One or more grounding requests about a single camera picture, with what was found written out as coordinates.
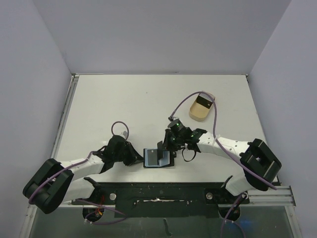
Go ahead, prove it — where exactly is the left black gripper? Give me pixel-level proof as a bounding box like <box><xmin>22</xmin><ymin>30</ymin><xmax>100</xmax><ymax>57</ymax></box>
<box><xmin>113</xmin><ymin>141</ymin><xmax>145</xmax><ymax>166</ymax></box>

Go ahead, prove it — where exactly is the black leather card holder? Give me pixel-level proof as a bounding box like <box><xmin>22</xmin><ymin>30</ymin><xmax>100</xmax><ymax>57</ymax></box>
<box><xmin>143</xmin><ymin>149</ymin><xmax>174</xmax><ymax>168</ymax></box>

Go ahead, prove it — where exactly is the black VIP credit card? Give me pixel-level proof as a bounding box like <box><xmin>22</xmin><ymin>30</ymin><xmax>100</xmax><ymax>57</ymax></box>
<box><xmin>147</xmin><ymin>149</ymin><xmax>159</xmax><ymax>167</ymax></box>

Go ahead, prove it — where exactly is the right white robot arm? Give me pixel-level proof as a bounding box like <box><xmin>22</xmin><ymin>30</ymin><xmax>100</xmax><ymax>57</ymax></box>
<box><xmin>163</xmin><ymin>119</ymin><xmax>282</xmax><ymax>203</ymax></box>

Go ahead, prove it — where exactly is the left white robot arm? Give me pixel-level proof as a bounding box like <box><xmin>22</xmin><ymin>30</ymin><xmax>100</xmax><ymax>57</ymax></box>
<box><xmin>22</xmin><ymin>135</ymin><xmax>144</xmax><ymax>214</ymax></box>

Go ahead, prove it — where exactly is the stack of black cards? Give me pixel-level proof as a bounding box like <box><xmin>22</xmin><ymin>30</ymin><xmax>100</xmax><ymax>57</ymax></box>
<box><xmin>196</xmin><ymin>93</ymin><xmax>214</xmax><ymax>110</ymax></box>

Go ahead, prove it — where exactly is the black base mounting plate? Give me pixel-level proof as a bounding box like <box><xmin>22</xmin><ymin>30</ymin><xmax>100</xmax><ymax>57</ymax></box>
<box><xmin>72</xmin><ymin>179</ymin><xmax>237</xmax><ymax>218</ymax></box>

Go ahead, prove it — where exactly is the beige wooden tray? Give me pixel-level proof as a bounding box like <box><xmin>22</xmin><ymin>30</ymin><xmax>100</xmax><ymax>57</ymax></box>
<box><xmin>189</xmin><ymin>91</ymin><xmax>215</xmax><ymax>121</ymax></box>

